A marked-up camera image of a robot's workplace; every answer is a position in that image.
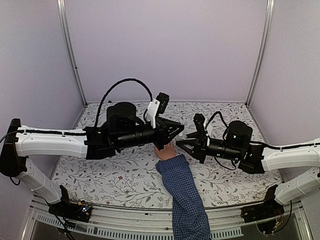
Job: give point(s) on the blue checkered sleeve forearm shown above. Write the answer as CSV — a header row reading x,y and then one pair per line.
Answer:
x,y
189,219

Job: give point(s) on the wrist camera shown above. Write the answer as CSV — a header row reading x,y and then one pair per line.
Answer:
x,y
202,125
155,107

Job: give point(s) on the floral patterned table mat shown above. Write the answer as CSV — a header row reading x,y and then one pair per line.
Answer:
x,y
137,178

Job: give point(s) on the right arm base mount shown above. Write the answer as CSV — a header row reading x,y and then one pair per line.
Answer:
x,y
267,209

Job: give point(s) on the clear nail polish bottle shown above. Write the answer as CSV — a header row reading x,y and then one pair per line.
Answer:
x,y
181,137

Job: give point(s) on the right aluminium frame post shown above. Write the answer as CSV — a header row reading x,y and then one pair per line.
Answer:
x,y
262,50

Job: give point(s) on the left aluminium frame post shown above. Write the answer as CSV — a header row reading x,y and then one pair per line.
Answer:
x,y
61,7

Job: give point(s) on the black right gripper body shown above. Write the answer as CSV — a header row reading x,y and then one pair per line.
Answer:
x,y
202,144

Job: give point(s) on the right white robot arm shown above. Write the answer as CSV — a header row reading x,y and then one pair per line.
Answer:
x,y
255,158

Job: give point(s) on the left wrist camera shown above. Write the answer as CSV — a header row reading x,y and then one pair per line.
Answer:
x,y
155,107

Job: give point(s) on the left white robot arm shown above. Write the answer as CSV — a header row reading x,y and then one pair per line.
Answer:
x,y
122,130

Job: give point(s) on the aluminium frame post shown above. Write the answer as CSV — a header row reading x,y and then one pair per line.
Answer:
x,y
262,50
61,7

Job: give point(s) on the front aluminium rail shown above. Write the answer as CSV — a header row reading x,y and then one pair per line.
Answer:
x,y
122,223

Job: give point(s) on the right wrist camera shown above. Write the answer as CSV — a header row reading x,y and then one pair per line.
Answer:
x,y
202,125

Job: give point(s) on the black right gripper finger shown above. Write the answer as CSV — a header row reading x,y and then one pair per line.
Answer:
x,y
195,135
187,146

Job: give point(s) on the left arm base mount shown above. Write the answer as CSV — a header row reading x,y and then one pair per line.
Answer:
x,y
80,211

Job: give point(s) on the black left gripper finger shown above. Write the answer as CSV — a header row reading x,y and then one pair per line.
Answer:
x,y
172,123
172,132

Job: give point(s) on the person's bare hand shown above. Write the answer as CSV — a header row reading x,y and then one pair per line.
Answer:
x,y
168,152

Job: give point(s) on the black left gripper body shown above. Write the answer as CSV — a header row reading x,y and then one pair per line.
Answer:
x,y
162,130

